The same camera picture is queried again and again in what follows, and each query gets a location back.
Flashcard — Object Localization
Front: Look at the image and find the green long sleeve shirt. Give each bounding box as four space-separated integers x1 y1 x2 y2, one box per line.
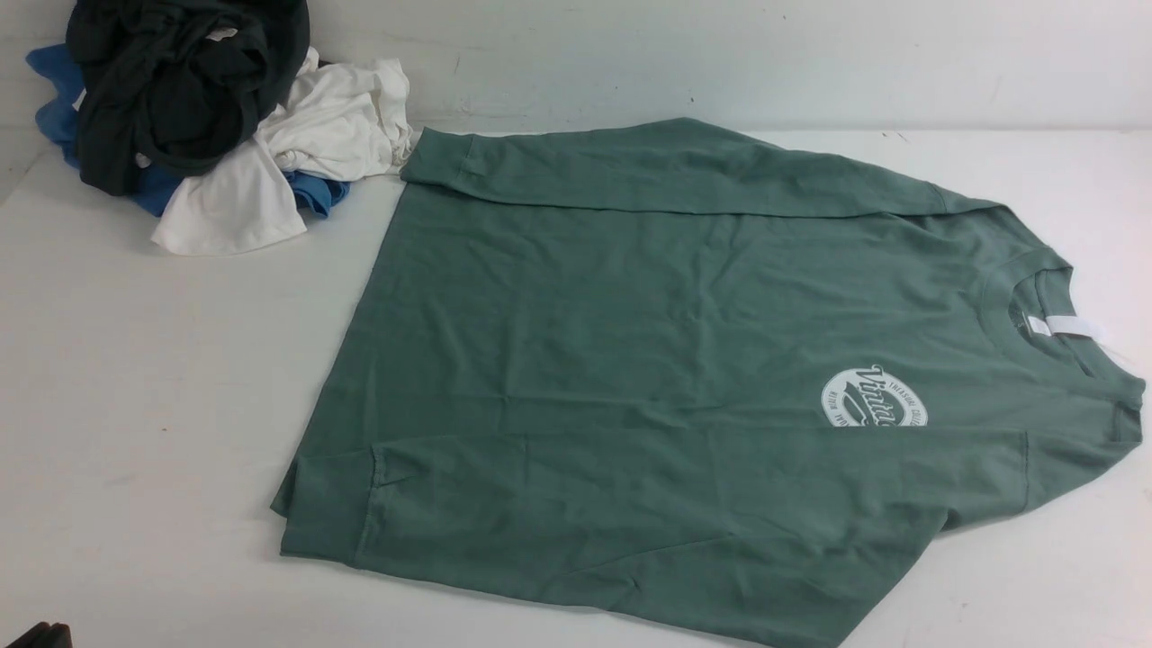
272 119 1145 647

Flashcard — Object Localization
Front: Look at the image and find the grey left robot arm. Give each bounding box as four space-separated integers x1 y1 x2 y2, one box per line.
7 621 73 648

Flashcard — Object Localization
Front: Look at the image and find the white crumpled shirt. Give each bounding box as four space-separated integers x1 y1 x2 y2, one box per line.
152 48 414 256

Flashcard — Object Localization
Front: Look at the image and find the dark green crumpled garment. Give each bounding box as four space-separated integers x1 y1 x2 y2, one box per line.
66 1 311 196

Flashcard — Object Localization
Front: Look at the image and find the blue crumpled garment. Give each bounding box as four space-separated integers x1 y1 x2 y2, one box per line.
25 44 351 219

